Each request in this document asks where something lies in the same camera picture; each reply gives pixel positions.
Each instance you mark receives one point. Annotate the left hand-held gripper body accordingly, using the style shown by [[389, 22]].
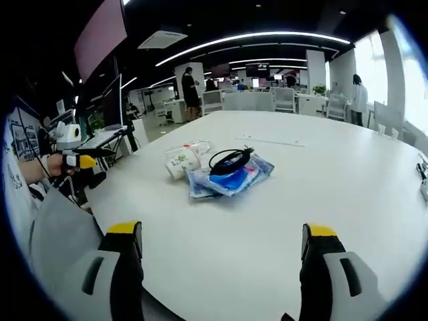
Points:
[[68, 137]]

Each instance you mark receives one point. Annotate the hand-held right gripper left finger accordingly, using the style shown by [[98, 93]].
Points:
[[110, 281]]

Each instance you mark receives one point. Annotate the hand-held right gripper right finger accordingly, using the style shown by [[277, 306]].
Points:
[[324, 274]]

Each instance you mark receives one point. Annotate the printed paper cup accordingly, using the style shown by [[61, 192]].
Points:
[[180, 164]]

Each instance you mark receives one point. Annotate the clear plastic bag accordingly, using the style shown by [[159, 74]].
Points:
[[200, 147]]

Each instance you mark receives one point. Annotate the blue patterned plastic packet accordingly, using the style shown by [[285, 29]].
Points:
[[259, 167]]

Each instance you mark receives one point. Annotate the blue white plastic packet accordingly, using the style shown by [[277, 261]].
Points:
[[230, 182]]

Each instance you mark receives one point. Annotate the person's left hand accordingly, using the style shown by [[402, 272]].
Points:
[[55, 165]]

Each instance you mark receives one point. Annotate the green leafy plant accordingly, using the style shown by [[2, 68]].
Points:
[[97, 124]]

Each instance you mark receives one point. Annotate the person's grey trousers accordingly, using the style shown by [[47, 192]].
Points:
[[63, 224]]

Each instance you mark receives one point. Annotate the white table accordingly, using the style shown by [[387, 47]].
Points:
[[254, 240]]

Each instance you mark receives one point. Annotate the large hanging display screen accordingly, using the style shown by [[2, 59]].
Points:
[[100, 36]]

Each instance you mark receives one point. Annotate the ceiling air conditioner unit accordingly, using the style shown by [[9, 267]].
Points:
[[162, 39]]

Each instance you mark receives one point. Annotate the green potted plant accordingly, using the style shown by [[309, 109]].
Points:
[[319, 89]]

